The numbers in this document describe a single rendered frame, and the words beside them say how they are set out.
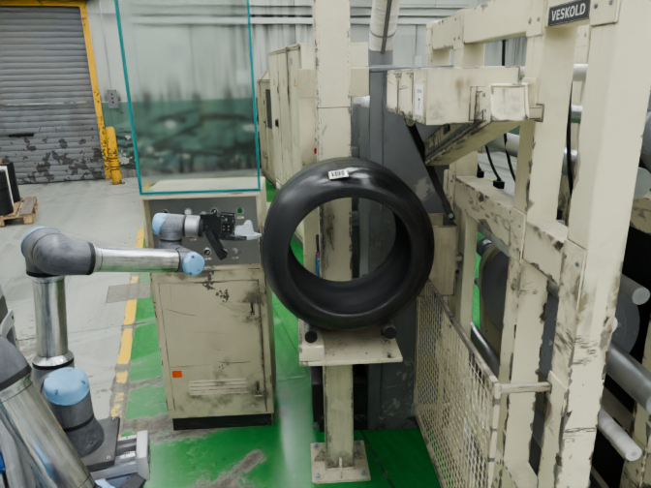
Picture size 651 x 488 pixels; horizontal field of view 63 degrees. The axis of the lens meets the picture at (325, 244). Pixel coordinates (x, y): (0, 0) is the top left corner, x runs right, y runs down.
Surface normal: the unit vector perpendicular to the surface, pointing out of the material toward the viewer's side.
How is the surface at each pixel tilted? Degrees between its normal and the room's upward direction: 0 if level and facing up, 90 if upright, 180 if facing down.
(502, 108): 72
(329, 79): 90
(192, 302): 90
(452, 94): 90
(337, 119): 90
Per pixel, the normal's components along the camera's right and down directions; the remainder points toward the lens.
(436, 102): 0.06, 0.30
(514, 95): 0.04, 0.00
